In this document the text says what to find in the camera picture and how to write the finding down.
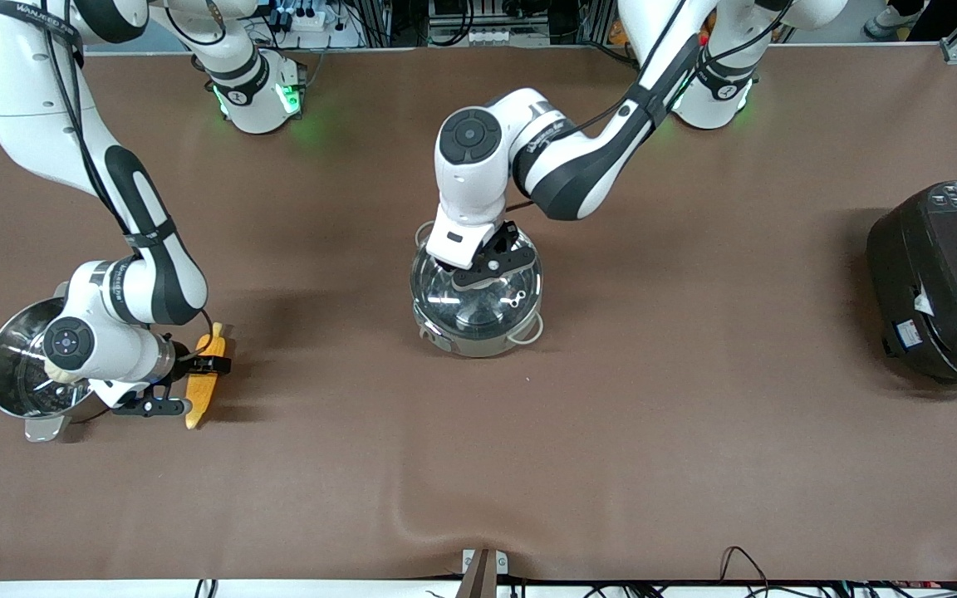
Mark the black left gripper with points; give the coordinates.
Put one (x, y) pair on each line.
(505, 238)

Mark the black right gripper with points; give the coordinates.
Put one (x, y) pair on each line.
(188, 361)

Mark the yellow corn cob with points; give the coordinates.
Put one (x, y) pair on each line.
(200, 394)

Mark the glass pot lid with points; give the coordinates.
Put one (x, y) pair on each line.
(445, 307)

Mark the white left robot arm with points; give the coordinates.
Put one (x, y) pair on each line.
(578, 166)

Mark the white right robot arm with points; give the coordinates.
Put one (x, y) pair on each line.
(30, 83)

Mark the steel cooking pot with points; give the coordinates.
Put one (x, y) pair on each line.
(478, 347)

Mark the steel steamer pot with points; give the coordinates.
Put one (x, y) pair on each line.
(13, 374)

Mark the white steamed bun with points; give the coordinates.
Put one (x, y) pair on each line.
(59, 375)

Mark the brown table cover mat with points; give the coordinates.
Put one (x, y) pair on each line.
(478, 465)

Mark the white power strip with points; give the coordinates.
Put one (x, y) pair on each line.
(312, 21)
(495, 37)

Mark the bag of orange bread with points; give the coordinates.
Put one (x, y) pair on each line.
(618, 33)

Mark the black rice cooker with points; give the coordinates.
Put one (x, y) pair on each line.
(944, 282)

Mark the grey sneaker shoe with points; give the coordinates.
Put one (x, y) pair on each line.
(885, 23)

